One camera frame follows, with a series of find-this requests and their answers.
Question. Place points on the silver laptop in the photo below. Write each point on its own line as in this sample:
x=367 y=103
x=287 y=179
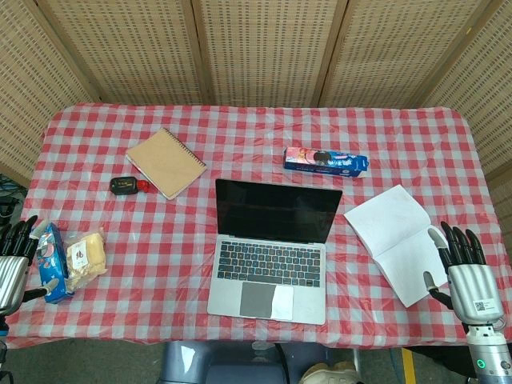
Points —
x=276 y=250

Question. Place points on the small blue cookie box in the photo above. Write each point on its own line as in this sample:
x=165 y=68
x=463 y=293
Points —
x=51 y=262

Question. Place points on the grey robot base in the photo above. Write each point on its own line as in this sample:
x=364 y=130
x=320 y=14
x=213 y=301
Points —
x=224 y=362

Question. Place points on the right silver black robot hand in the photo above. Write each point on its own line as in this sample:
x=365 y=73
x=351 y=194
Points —
x=472 y=280

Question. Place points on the yellow snack bag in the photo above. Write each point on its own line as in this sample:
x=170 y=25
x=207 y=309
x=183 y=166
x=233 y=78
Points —
x=86 y=258

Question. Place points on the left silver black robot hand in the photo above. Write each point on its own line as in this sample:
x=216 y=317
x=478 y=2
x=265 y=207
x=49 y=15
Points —
x=12 y=272

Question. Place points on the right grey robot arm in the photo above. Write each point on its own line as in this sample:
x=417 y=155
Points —
x=490 y=352

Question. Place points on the brown spiral notebook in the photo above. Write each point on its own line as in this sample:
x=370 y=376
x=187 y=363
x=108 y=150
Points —
x=166 y=163

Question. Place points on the open white notebook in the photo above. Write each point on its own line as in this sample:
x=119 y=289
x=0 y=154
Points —
x=400 y=244

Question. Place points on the red white checkered tablecloth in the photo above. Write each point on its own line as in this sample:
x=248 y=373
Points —
x=256 y=140

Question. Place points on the white shoe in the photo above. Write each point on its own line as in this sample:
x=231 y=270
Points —
x=330 y=373

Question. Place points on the black red small device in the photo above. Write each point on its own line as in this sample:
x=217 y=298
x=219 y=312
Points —
x=128 y=186

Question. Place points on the long blue cookie box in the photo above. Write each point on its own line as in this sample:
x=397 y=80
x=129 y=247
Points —
x=325 y=162

